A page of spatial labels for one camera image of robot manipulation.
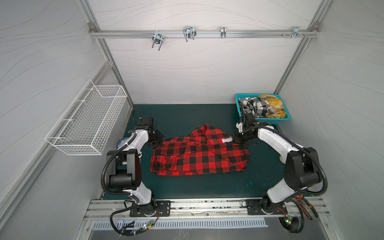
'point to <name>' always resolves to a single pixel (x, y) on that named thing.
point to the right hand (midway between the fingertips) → (235, 137)
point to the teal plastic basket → (267, 120)
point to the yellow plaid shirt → (276, 109)
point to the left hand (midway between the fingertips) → (165, 137)
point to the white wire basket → (85, 127)
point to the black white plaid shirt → (258, 106)
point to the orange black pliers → (302, 201)
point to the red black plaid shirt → (207, 149)
